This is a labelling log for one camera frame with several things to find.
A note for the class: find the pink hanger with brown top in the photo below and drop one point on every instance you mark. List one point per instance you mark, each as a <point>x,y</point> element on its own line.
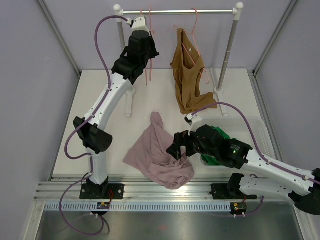
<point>204,74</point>

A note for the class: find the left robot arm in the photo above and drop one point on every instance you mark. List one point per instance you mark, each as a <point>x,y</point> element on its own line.
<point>91,128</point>

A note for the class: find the white clothes rack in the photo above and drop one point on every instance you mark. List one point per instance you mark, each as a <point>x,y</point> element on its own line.
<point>160,42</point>

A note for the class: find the white plastic basket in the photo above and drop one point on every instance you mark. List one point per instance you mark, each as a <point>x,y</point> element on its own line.
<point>236,128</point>

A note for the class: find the pink tank top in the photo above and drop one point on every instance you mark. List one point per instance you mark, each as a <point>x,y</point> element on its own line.
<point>149,156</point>

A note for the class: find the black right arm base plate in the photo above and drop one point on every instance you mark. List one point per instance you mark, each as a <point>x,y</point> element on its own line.
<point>219,191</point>

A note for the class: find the brown tank top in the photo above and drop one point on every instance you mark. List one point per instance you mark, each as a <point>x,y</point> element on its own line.
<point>188,68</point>

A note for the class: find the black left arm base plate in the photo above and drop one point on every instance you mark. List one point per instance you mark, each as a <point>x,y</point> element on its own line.
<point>113,191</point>

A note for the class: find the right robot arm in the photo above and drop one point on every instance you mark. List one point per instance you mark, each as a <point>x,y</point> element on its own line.
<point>299,187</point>

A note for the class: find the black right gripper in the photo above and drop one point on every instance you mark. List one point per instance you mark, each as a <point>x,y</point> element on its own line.
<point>180,140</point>

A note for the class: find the aluminium mounting rail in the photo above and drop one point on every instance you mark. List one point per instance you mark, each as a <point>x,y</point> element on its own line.
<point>135,188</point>

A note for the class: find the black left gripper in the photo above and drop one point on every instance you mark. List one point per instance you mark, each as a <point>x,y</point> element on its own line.
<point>153,52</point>

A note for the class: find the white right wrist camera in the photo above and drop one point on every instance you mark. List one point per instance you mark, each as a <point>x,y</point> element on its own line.
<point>192,121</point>

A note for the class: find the white slotted cable duct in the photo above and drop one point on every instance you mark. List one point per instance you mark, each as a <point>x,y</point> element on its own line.
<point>140,206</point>

